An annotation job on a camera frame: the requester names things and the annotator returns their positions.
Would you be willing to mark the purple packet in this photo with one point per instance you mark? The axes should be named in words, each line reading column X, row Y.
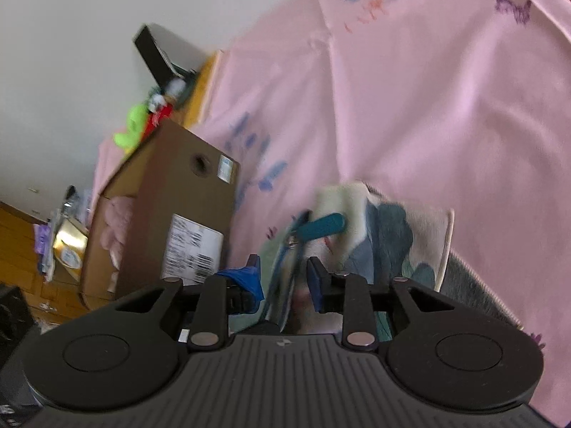
column 43, row 247

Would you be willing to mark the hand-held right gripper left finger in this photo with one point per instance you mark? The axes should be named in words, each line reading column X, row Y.
column 250, row 283

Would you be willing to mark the gold box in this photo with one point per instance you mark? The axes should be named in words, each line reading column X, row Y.
column 70, row 249

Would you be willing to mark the wooden headboard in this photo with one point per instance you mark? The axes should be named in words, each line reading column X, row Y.
column 200, row 84

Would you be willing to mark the black box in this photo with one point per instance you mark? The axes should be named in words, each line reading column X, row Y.
column 154, row 49

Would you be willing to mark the red and white plush toy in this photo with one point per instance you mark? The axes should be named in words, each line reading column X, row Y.
column 160, row 107

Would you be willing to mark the grey cloth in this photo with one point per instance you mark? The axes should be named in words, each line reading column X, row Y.
column 473, row 285

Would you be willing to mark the cardboard box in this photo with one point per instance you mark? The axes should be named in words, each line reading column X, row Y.
column 187, row 196

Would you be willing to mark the printed fabric pouch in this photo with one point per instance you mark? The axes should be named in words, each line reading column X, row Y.
column 392, row 236

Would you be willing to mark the neon green plush toy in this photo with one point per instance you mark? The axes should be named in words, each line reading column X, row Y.
column 134, row 125

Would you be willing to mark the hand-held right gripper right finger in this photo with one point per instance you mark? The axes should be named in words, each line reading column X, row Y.
column 316, row 283

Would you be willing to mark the pink printed bedsheet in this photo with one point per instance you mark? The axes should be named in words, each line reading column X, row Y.
column 401, row 98

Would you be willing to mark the wooden cabinet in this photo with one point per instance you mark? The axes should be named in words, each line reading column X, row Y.
column 18, row 249

